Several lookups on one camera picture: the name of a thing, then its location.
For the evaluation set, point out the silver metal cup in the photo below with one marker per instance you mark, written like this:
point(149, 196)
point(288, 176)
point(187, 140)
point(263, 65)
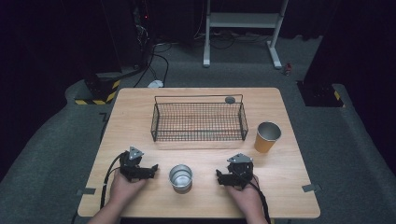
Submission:
point(180, 178)

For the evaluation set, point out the small red floor object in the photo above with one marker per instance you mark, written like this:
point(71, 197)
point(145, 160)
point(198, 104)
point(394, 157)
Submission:
point(288, 69)

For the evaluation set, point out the black base with yellow stripes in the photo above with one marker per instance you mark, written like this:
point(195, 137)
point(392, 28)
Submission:
point(99, 93)

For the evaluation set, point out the grey tape strip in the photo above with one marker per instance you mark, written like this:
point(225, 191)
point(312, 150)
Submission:
point(311, 188)
point(85, 191)

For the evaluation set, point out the dark equipment rack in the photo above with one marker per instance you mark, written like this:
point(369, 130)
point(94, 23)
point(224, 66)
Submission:
point(141, 34)

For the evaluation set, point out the person's left hand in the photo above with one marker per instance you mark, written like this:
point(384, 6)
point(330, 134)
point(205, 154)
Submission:
point(123, 189)

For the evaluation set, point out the white metal stand frame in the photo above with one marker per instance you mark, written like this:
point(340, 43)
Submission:
point(243, 20)

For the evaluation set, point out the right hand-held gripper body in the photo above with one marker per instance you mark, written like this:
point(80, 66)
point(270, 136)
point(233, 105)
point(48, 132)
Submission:
point(241, 172)

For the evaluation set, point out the orange cup with metal inside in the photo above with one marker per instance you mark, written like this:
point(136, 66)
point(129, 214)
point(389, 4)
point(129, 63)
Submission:
point(266, 140)

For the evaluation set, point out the person's right hand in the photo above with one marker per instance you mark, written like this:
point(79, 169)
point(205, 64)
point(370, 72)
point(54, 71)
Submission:
point(249, 197)

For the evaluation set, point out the white floor plug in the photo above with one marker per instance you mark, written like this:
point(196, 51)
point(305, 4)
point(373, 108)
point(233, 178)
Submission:
point(155, 83)

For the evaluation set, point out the small grey round disc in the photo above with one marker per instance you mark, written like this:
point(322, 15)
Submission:
point(230, 100)

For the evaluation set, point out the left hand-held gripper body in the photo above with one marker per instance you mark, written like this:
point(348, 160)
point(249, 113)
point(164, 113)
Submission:
point(130, 163)

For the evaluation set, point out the black base with yellow mark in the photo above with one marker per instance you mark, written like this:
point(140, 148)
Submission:
point(320, 95)

